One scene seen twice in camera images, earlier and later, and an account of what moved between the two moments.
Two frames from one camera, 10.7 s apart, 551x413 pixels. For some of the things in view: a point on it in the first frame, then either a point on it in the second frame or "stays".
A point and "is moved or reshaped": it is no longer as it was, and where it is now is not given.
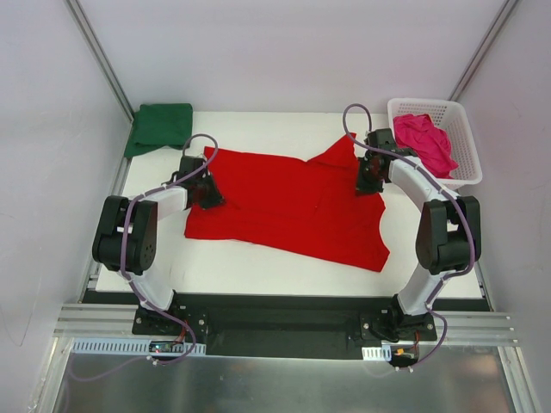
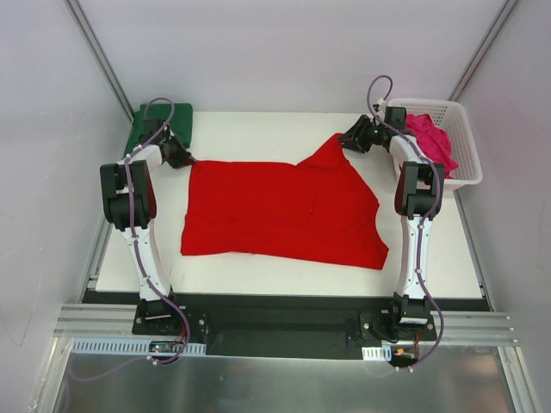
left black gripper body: (211, 196) → (179, 155)
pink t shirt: (417, 133) stays
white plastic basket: (450, 119) stays
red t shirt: (312, 206) is moved or reshaped
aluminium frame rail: (112, 321) stays
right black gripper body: (367, 182) → (357, 138)
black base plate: (294, 324) stays
